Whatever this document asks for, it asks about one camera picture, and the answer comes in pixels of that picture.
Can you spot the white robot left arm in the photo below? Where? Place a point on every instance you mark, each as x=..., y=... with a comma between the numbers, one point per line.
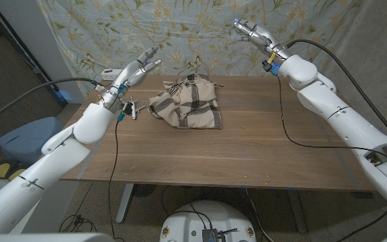
x=45, y=171

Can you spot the white toy plane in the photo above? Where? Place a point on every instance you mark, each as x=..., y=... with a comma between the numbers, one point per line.
x=134, y=109

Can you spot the grey table leg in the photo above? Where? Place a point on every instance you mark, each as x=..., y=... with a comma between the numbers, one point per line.
x=297, y=211

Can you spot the blue padded stool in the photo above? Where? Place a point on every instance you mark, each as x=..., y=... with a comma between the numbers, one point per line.
x=29, y=138

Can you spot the small black torso device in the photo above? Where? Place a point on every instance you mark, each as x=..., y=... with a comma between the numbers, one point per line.
x=210, y=235

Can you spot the small blue floor object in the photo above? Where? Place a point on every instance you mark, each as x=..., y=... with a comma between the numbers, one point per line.
x=65, y=95

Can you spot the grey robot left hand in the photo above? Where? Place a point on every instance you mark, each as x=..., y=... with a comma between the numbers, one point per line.
x=126, y=79

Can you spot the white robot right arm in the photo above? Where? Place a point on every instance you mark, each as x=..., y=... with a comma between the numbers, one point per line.
x=341, y=117

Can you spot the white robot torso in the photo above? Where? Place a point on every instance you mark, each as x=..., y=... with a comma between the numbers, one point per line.
x=186, y=222

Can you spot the floral printed backdrop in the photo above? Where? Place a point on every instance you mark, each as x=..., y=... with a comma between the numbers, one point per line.
x=197, y=37

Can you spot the white table leg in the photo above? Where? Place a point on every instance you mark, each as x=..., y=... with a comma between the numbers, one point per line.
x=125, y=205

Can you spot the beige plaid fringed scarf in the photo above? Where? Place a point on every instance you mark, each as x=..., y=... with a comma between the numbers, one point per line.
x=190, y=101

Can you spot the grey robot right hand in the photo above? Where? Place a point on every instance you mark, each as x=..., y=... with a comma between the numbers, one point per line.
x=264, y=37

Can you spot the white power strip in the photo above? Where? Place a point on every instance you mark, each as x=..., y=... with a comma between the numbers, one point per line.
x=107, y=74

